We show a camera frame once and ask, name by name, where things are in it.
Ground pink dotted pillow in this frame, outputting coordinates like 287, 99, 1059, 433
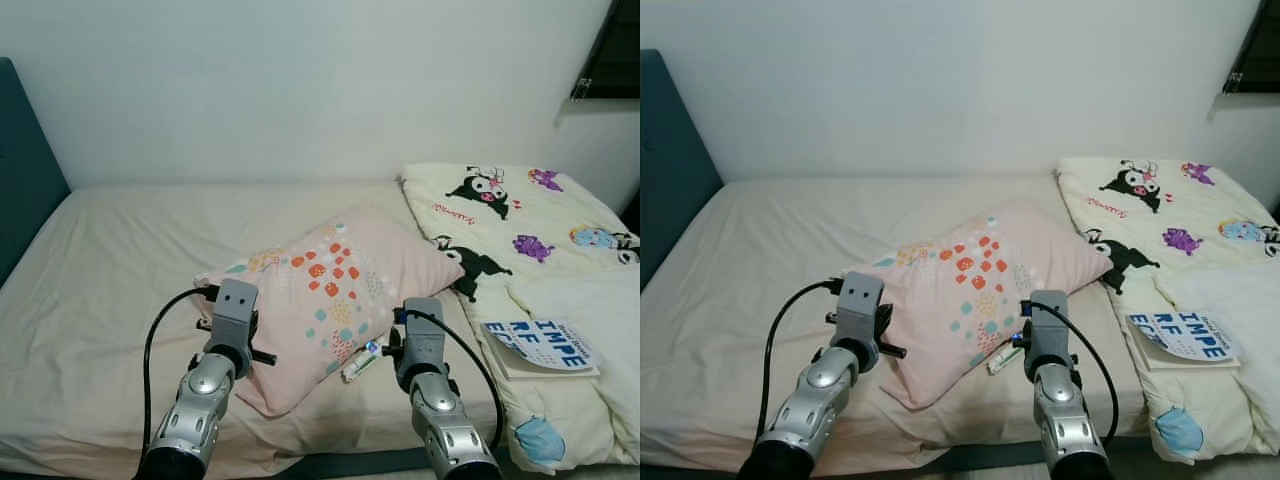
845, 196, 1114, 412
195, 206, 467, 419

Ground white book blue letters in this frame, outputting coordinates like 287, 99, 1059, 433
1126, 310, 1242, 372
480, 318, 603, 381

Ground white green tube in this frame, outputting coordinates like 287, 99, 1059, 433
986, 344, 1028, 377
341, 340, 384, 384

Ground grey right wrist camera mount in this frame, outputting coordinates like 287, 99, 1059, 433
1027, 290, 1072, 365
399, 297, 447, 369

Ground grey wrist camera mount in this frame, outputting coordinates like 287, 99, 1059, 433
212, 278, 262, 353
837, 274, 887, 348
399, 297, 447, 369
1027, 290, 1072, 365

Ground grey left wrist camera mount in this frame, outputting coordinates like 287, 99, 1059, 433
212, 278, 262, 353
837, 274, 887, 348

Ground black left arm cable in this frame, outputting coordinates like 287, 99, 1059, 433
756, 279, 843, 443
142, 285, 219, 453

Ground black window frame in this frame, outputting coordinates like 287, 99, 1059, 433
570, 0, 641, 103
1217, 0, 1280, 99

